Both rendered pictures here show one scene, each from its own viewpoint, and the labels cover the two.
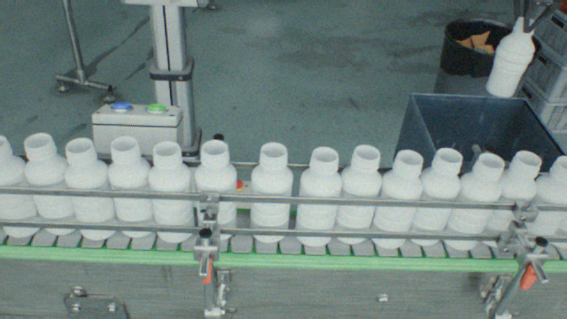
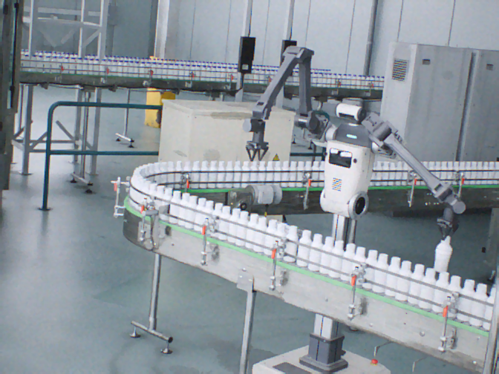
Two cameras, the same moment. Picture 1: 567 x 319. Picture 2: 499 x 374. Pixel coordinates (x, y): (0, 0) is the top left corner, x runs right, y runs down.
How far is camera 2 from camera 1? 3.84 m
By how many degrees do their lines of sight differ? 48
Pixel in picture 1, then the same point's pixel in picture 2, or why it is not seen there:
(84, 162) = (261, 222)
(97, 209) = (259, 238)
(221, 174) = (292, 234)
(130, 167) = (272, 227)
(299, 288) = (302, 285)
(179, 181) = (281, 233)
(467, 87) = not seen: outside the picture
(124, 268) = (258, 261)
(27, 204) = (243, 234)
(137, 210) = (269, 242)
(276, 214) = (302, 252)
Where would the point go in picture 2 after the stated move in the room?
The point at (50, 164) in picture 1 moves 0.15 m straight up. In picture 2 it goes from (254, 222) to (257, 191)
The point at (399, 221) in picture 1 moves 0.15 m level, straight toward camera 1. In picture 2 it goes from (333, 263) to (303, 263)
